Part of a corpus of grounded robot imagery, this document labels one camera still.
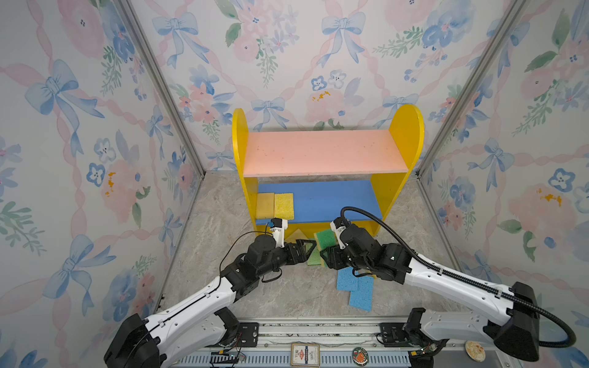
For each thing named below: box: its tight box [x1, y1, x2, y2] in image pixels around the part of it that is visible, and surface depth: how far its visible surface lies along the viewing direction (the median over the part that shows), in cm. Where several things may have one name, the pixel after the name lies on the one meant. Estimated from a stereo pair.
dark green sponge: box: [313, 228, 339, 252], surface depth 75 cm
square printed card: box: [290, 342, 321, 368], surface depth 71 cm
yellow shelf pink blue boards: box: [232, 104, 425, 237], surface depth 78 cm
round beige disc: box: [464, 340, 487, 363], surface depth 72 cm
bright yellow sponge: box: [274, 193, 295, 221], surface depth 90 cm
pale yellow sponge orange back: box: [285, 228, 309, 244], surface depth 97 cm
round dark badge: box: [352, 346, 369, 367], surface depth 72 cm
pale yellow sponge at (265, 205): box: [256, 192, 275, 220], surface depth 90 cm
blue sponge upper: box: [336, 266, 359, 292], surface depth 84 cm
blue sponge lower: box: [348, 276, 375, 313], surface depth 82 cm
